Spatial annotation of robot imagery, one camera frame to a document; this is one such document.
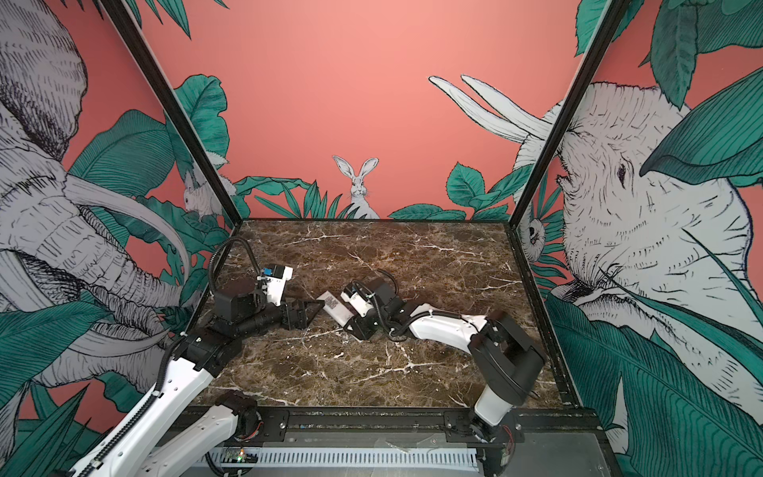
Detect white remote control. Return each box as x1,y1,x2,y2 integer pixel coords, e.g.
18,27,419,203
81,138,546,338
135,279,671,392
318,291,354,327

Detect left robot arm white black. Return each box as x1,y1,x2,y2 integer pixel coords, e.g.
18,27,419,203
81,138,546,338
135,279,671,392
66,266,326,476

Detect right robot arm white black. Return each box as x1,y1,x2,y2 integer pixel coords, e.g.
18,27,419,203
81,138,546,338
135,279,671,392
334,278,546,442

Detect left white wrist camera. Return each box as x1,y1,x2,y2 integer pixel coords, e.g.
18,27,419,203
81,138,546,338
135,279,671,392
258,264,293,306

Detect left black camera cable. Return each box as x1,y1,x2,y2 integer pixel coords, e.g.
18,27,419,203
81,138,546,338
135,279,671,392
207,235,262,287

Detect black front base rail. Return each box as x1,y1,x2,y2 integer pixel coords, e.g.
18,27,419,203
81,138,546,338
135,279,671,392
160,406,603,447

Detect white slotted cable duct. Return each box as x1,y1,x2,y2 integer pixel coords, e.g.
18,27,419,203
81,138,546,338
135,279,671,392
221,446,479,470

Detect left black frame post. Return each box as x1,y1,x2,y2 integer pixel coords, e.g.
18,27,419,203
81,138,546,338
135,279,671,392
101,0,244,227

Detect black frame post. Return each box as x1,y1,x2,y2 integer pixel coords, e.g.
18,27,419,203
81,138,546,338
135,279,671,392
101,0,244,227
509,0,630,232

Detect right black frame post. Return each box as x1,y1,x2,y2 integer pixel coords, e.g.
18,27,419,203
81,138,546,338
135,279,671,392
509,0,630,232

